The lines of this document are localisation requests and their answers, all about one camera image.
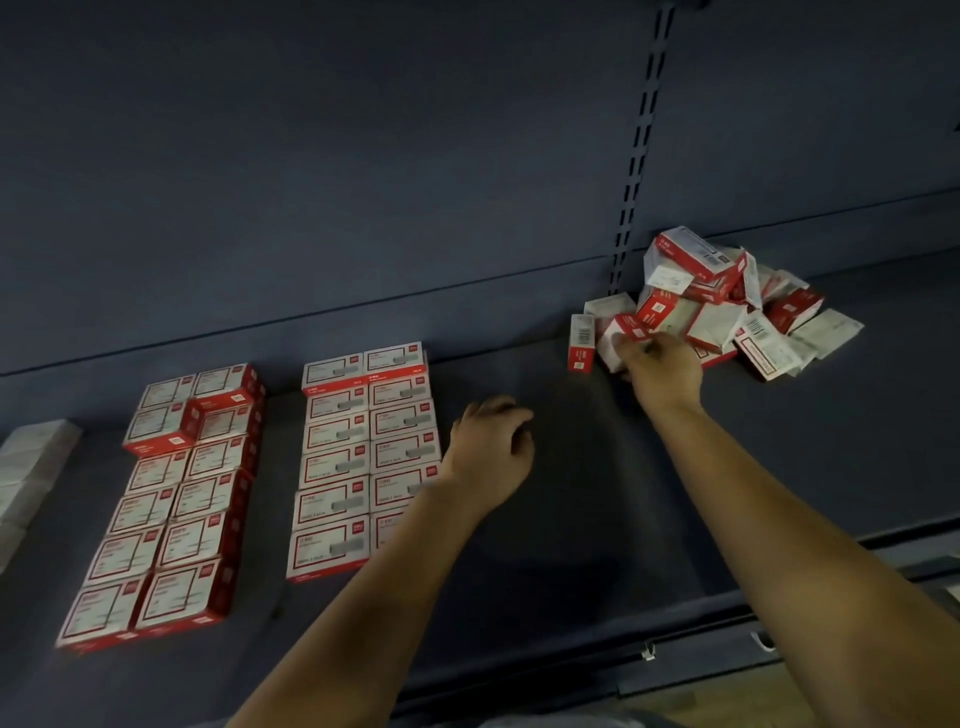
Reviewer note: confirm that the person's left hand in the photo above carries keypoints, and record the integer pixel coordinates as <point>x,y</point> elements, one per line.
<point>488,458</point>

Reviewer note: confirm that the person's left forearm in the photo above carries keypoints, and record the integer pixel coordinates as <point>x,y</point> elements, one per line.
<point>353,630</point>

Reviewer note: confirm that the white paper card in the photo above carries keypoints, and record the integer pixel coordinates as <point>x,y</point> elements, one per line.
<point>648,651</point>

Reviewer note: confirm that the person's right hand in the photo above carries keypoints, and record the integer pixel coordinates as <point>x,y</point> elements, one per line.
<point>665,375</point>

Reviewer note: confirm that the person's right forearm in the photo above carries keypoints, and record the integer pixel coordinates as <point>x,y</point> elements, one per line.
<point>810,570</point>

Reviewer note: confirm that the person's grey clothing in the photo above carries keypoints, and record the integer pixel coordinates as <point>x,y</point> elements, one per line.
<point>585,720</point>

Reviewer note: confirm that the dark metal shelf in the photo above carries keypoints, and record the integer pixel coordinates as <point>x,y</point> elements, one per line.
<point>300,150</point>

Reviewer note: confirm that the pile of red white boxes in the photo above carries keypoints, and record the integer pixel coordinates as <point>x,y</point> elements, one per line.
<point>713,327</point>

